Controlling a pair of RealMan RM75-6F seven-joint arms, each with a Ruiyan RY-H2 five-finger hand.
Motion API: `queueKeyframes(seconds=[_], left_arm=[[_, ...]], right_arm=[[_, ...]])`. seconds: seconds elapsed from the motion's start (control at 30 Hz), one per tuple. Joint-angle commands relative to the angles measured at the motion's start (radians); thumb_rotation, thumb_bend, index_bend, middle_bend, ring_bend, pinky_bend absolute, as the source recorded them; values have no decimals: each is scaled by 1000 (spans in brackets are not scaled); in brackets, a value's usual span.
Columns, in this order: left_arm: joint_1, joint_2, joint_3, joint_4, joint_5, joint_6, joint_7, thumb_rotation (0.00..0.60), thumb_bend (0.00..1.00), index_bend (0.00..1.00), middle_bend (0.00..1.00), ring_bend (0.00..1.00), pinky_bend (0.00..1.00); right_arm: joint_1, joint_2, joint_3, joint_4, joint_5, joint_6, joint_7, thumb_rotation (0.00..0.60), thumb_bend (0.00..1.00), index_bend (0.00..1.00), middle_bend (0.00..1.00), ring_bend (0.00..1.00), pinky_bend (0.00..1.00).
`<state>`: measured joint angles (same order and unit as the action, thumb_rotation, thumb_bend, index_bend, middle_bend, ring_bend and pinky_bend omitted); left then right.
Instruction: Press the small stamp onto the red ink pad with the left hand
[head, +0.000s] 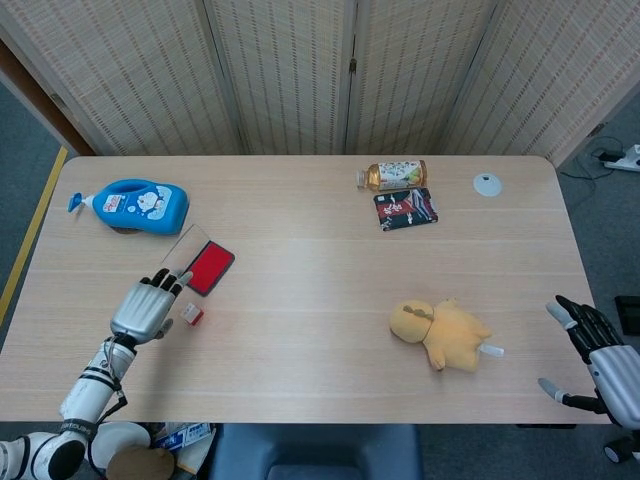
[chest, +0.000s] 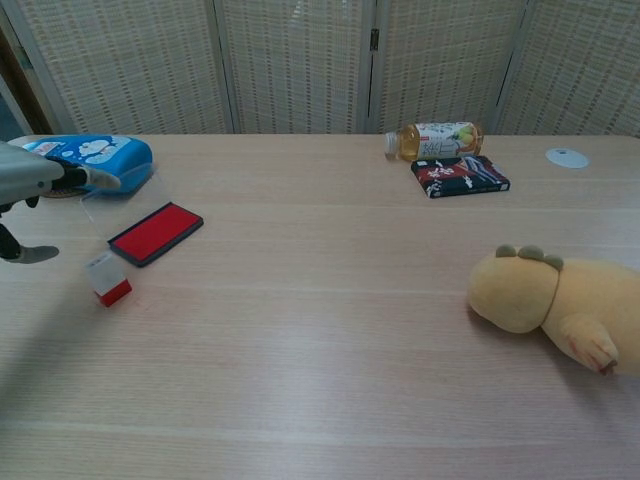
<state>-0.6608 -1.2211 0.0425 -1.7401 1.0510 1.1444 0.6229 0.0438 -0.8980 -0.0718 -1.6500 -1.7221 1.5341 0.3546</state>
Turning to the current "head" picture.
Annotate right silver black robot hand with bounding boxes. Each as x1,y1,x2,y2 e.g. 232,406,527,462
538,294,640,430

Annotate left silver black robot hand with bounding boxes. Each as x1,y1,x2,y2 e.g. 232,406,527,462
109,268,194,347

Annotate small red white stamp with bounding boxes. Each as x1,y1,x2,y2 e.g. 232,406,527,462
180,302,205,327

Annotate clear plastic lid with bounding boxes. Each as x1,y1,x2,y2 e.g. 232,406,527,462
160,223,212,271

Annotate red ink pad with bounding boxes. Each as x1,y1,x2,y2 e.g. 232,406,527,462
184,240,237,298

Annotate blue pump lotion bottle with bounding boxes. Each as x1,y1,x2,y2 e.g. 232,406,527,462
68,178,191,237

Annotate white round plate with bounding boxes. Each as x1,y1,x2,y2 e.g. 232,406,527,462
89,421,152,470

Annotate blue white paper box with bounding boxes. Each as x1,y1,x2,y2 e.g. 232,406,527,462
149,422,214,454

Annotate yellow floor tape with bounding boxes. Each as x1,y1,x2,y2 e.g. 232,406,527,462
0,145,69,324

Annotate yellow plush toy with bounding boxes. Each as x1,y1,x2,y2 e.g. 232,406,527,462
388,296,505,373

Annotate blue padded chair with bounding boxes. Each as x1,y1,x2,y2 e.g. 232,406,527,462
207,423,425,480

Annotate white power strip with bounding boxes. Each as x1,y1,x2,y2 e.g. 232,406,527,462
603,143,640,174

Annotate white round table grommet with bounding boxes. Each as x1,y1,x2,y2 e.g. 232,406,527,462
473,171,503,198

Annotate woven folding screen panel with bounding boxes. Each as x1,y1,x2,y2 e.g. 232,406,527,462
343,0,504,156
202,0,359,156
0,0,247,157
443,0,640,167

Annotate black red snack packet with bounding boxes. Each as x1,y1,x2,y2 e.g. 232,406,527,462
372,187,442,232

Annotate amber tea bottle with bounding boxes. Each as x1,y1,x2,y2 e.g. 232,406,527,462
355,159,429,192

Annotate black floor cable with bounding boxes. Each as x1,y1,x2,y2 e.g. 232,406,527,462
558,135,627,182

